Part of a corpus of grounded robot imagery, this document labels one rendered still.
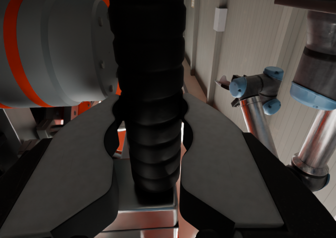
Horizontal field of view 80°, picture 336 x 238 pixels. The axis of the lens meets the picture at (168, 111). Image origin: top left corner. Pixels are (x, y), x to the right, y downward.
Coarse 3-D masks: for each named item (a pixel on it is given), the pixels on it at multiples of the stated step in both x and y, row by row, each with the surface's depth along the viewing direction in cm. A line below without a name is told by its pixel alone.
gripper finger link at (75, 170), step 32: (64, 128) 9; (96, 128) 9; (64, 160) 7; (96, 160) 7; (32, 192) 6; (64, 192) 6; (96, 192) 6; (32, 224) 5; (64, 224) 5; (96, 224) 6
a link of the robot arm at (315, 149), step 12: (324, 120) 62; (312, 132) 67; (324, 132) 63; (312, 144) 67; (324, 144) 64; (300, 156) 73; (312, 156) 68; (324, 156) 66; (288, 168) 75; (300, 168) 72; (312, 168) 70; (324, 168) 70; (312, 180) 71; (324, 180) 74
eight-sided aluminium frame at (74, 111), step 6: (48, 108) 48; (54, 108) 49; (60, 108) 52; (66, 108) 48; (72, 108) 49; (48, 114) 48; (54, 114) 49; (60, 114) 52; (66, 114) 48; (72, 114) 49; (54, 120) 49; (60, 120) 52; (66, 120) 48
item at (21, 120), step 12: (24, 108) 32; (0, 120) 29; (12, 120) 30; (24, 120) 32; (0, 132) 30; (12, 132) 30; (24, 132) 32; (36, 132) 35; (12, 144) 31; (0, 156) 32; (12, 156) 32
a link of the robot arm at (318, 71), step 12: (300, 60) 51; (312, 60) 47; (324, 60) 45; (300, 72) 50; (312, 72) 47; (324, 72) 46; (300, 84) 51; (312, 84) 48; (324, 84) 47; (300, 96) 51; (312, 96) 49; (324, 96) 48; (324, 108) 50
